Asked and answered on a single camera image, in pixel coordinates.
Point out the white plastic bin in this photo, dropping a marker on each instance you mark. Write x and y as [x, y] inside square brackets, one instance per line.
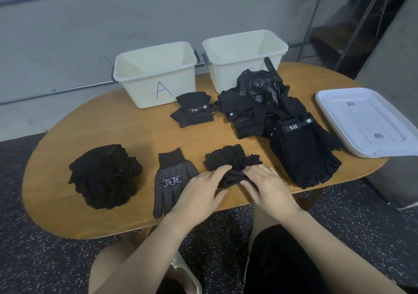
[225, 68]
[140, 88]

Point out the person's right forearm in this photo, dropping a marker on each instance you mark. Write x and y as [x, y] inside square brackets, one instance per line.
[333, 254]

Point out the person's black shorts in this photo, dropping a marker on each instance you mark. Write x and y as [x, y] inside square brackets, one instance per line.
[281, 264]

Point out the person's right hand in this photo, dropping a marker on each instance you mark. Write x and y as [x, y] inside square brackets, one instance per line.
[271, 192]

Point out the person's left white shoe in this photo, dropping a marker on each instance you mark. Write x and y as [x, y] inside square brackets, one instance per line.
[188, 274]

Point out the white flat tray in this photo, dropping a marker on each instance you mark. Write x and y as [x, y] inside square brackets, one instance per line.
[366, 120]

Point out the person's left leg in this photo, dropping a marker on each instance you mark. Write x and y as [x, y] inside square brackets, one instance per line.
[108, 264]

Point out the person's left hand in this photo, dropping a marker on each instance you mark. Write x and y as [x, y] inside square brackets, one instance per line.
[199, 196]

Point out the metal rack frame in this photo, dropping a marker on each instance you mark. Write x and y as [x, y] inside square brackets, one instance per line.
[352, 22]

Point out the grey wall pipe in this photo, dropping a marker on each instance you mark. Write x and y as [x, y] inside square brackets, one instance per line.
[59, 90]

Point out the black fingerless glove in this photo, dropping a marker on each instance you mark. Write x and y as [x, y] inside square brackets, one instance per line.
[317, 169]
[245, 158]
[297, 140]
[225, 156]
[304, 150]
[313, 137]
[294, 163]
[323, 153]

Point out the person's left forearm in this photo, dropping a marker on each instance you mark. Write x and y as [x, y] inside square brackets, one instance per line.
[147, 258]

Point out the pile of black gloves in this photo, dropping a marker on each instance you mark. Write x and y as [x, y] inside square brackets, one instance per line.
[255, 101]
[93, 169]

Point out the stack of black gloves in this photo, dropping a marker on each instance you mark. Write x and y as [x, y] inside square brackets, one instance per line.
[81, 169]

